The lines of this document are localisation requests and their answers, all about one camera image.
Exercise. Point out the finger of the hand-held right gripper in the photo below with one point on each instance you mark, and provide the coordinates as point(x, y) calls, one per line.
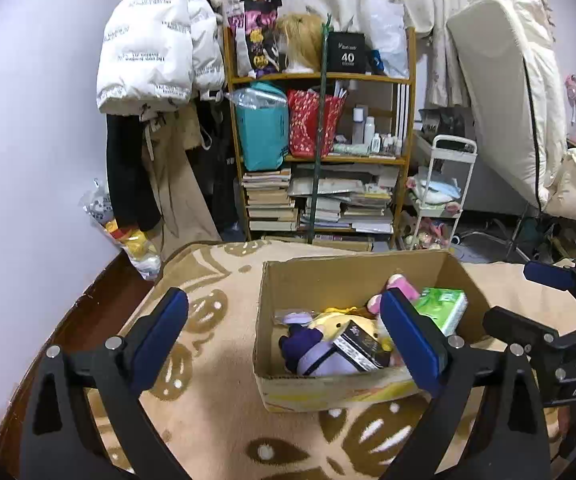
point(518, 325)
point(548, 275)

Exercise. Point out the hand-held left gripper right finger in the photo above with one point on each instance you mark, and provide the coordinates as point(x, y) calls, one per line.
point(413, 340)

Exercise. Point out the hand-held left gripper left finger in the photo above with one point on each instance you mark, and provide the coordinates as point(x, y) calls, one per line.
point(160, 340)

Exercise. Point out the green tissue pack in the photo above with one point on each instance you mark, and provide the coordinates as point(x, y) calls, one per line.
point(443, 305)

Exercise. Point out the black tissue pack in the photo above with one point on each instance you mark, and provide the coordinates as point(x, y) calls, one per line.
point(358, 345)

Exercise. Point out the purple plush toy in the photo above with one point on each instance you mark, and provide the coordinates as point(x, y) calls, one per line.
point(318, 360)

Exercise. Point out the printed cardboard box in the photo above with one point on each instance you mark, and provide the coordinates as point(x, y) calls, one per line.
point(318, 280)

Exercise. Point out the pink plush toy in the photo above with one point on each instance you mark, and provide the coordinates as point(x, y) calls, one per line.
point(405, 285)

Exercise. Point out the beige patterned blanket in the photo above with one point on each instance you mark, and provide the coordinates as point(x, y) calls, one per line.
point(218, 360)

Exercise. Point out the plastic bag of toys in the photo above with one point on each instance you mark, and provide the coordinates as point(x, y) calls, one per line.
point(133, 245)

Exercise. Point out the heap of small plush toys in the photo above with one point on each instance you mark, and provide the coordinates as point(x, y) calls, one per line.
point(428, 235)

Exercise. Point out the light blue folded cloth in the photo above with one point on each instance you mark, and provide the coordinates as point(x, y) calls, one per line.
point(440, 190)

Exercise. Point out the beige coat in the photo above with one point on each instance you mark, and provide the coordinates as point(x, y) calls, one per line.
point(183, 200)

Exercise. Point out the pile of magazines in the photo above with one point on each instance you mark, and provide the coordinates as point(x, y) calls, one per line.
point(358, 195)

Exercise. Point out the white metal cart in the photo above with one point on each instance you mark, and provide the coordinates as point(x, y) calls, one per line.
point(455, 139)

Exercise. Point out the black hanging garment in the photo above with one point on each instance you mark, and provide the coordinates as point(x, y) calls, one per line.
point(128, 175)

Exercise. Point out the stack of books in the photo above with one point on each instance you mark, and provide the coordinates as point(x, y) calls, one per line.
point(268, 200)

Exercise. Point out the dark hanging clothes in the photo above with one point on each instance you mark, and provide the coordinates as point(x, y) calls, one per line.
point(218, 170)

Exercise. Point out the dark grey bag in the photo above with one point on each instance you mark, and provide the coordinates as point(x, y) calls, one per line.
point(443, 122)

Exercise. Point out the cream mattress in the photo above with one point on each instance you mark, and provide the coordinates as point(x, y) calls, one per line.
point(508, 85)

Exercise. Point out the white upright books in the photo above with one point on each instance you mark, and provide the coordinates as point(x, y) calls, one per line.
point(403, 120)

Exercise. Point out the row of toiletry bottles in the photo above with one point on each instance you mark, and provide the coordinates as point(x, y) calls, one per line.
point(368, 132)

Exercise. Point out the teal bag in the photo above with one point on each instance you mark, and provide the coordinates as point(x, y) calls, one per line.
point(263, 135)

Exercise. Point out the red printed bag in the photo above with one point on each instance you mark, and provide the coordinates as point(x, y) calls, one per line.
point(308, 125)

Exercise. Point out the green pole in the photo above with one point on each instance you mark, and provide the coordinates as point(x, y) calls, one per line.
point(322, 110)

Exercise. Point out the wooden shelf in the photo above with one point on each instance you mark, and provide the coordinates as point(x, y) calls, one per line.
point(318, 77)

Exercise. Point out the clear plastic bag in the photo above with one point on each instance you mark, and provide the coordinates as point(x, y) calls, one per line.
point(388, 35)

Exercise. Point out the black gift box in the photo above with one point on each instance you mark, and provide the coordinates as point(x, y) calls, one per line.
point(348, 55)

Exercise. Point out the white puffer jacket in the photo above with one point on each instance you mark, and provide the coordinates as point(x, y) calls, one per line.
point(153, 35)

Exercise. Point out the black pink printed bag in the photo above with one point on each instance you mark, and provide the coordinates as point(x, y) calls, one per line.
point(258, 35)

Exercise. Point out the blond wig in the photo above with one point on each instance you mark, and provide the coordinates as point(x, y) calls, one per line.
point(300, 35)

